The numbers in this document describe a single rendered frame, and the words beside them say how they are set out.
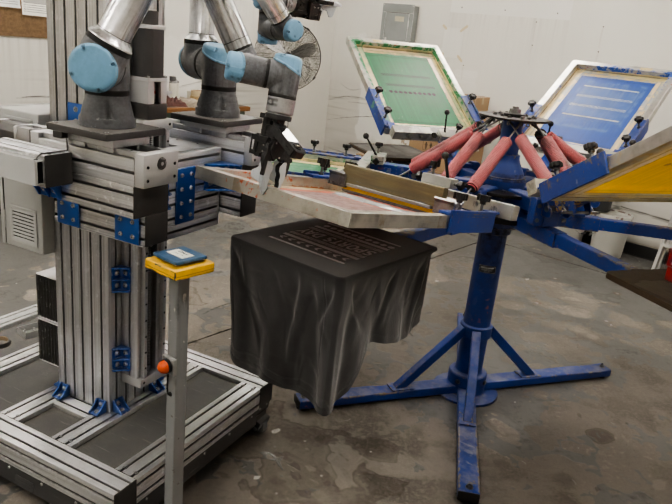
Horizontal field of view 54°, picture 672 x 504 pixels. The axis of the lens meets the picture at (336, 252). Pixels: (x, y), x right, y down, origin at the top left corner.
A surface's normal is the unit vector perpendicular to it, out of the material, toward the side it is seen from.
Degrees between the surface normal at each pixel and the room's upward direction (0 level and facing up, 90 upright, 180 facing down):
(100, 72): 97
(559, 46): 90
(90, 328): 90
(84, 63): 97
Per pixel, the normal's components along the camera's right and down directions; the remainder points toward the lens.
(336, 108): -0.64, 0.18
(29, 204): -0.46, 0.23
